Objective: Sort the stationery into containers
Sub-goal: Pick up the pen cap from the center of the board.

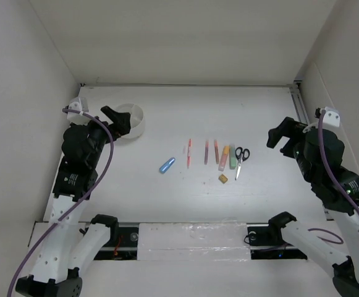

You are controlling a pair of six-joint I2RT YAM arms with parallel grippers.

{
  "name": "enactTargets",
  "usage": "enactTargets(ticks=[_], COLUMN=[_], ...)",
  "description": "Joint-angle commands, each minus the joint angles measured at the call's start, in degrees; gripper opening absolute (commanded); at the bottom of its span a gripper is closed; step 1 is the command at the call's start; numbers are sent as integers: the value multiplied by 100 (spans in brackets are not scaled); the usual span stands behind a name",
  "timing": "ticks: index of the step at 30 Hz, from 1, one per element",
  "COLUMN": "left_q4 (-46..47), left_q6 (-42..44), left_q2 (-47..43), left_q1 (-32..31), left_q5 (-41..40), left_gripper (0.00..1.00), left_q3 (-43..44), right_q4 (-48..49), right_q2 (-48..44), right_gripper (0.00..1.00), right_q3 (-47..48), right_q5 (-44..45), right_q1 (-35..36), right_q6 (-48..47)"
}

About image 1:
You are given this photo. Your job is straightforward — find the black handled scissors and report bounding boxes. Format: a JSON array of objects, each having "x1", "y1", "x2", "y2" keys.
[{"x1": 235, "y1": 147, "x2": 250, "y2": 181}]

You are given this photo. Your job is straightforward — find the green highlighter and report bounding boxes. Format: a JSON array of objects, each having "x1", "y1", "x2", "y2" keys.
[{"x1": 229, "y1": 144, "x2": 237, "y2": 170}]

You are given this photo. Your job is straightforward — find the white round divided container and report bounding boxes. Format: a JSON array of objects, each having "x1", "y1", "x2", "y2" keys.
[{"x1": 114, "y1": 103, "x2": 145, "y2": 139}]

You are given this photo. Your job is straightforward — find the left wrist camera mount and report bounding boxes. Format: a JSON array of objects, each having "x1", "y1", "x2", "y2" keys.
[{"x1": 65, "y1": 97, "x2": 89, "y2": 125}]

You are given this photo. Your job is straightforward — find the blue transparent capped item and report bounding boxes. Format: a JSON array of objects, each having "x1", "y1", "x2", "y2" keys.
[{"x1": 159, "y1": 157, "x2": 175, "y2": 174}]

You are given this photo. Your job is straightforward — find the brown highlighter pen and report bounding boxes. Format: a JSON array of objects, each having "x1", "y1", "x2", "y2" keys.
[{"x1": 214, "y1": 139, "x2": 219, "y2": 164}]

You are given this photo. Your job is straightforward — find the small yellow eraser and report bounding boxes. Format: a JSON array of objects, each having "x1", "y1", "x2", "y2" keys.
[{"x1": 218, "y1": 174, "x2": 228, "y2": 184}]

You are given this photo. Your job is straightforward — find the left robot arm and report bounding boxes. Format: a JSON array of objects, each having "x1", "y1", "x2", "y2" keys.
[{"x1": 7, "y1": 106, "x2": 131, "y2": 296}]

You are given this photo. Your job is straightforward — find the white front panel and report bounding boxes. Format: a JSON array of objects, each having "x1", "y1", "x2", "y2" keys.
[{"x1": 137, "y1": 222, "x2": 251, "y2": 262}]

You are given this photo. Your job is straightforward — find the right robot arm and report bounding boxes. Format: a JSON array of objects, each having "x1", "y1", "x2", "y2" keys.
[{"x1": 266, "y1": 117, "x2": 359, "y2": 296}]

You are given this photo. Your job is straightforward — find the aluminium rail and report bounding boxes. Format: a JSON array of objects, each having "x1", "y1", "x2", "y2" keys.
[{"x1": 289, "y1": 80, "x2": 310, "y2": 124}]

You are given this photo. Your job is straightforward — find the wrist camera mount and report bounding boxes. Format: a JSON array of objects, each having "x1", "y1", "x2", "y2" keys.
[
  {"x1": 315, "y1": 106, "x2": 340, "y2": 127},
  {"x1": 65, "y1": 97, "x2": 89, "y2": 125}
]

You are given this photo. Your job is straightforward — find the red and white pen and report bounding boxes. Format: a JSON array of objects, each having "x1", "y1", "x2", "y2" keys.
[{"x1": 187, "y1": 139, "x2": 192, "y2": 169}]

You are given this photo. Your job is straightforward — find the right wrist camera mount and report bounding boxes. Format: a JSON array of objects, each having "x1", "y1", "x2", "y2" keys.
[{"x1": 315, "y1": 106, "x2": 340, "y2": 127}]

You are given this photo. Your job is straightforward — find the orange pink highlighter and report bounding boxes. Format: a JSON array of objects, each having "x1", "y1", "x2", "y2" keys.
[{"x1": 218, "y1": 145, "x2": 230, "y2": 172}]

